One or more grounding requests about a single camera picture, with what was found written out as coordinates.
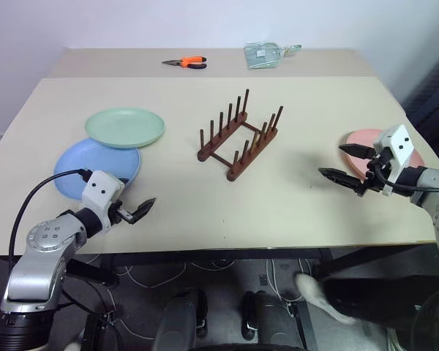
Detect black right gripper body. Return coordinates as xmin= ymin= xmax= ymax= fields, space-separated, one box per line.
xmin=364 ymin=147 xmax=394 ymax=195

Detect blue plate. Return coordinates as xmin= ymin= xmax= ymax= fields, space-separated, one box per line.
xmin=53 ymin=137 xmax=143 ymax=201

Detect white floor cable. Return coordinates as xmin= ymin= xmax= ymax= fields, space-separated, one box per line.
xmin=113 ymin=260 xmax=188 ymax=290
xmin=265 ymin=257 xmax=312 ymax=306

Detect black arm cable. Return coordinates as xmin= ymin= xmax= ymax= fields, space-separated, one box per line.
xmin=7 ymin=168 xmax=93 ymax=273
xmin=372 ymin=160 xmax=439 ymax=192

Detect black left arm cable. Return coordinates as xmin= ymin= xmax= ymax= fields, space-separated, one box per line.
xmin=7 ymin=168 xmax=93 ymax=273

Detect green plate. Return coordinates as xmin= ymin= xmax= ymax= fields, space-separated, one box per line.
xmin=84 ymin=107 xmax=166 ymax=149

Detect dark rounded robot foot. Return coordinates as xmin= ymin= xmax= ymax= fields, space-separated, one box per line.
xmin=240 ymin=290 xmax=305 ymax=351
xmin=152 ymin=287 xmax=209 ymax=351

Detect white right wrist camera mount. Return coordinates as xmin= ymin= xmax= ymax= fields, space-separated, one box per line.
xmin=372 ymin=124 xmax=415 ymax=197

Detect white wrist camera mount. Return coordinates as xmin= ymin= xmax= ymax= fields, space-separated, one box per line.
xmin=81 ymin=170 xmax=126 ymax=233
xmin=372 ymin=124 xmax=415 ymax=197

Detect red plate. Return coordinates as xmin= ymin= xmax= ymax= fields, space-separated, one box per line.
xmin=338 ymin=128 xmax=426 ymax=181

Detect black table frame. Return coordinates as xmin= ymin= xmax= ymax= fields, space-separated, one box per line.
xmin=64 ymin=244 xmax=439 ymax=290

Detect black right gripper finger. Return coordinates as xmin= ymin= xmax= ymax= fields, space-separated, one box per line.
xmin=318 ymin=167 xmax=367 ymax=197
xmin=338 ymin=143 xmax=376 ymax=160

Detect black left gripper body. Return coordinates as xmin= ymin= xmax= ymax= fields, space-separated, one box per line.
xmin=108 ymin=199 xmax=135 ymax=226

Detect orange handled pliers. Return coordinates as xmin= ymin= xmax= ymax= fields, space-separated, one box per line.
xmin=161 ymin=56 xmax=208 ymax=70

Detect clear plastic bag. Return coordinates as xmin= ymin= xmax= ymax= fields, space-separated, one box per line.
xmin=243 ymin=42 xmax=303 ymax=70

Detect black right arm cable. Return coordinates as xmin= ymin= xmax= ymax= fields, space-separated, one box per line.
xmin=372 ymin=160 xmax=439 ymax=192

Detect white cloth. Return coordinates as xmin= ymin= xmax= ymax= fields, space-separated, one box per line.
xmin=294 ymin=272 xmax=357 ymax=327

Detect wooden dish rack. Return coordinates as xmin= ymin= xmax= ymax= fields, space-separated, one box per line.
xmin=197 ymin=88 xmax=285 ymax=182

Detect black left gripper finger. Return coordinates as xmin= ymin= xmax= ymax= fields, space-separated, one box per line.
xmin=130 ymin=197 xmax=157 ymax=224

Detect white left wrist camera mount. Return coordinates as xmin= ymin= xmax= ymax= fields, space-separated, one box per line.
xmin=81 ymin=170 xmax=126 ymax=233

